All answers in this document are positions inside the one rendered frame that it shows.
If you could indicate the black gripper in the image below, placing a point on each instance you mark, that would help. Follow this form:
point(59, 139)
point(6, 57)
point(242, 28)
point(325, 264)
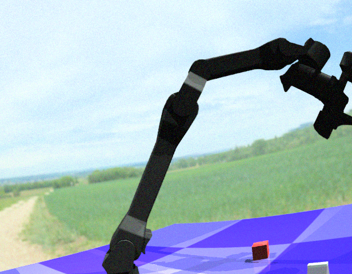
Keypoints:
point(330, 89)

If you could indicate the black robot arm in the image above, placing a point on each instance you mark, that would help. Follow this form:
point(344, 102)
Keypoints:
point(180, 110)

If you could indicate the red cube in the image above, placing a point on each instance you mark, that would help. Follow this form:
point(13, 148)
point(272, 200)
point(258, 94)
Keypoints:
point(260, 250)

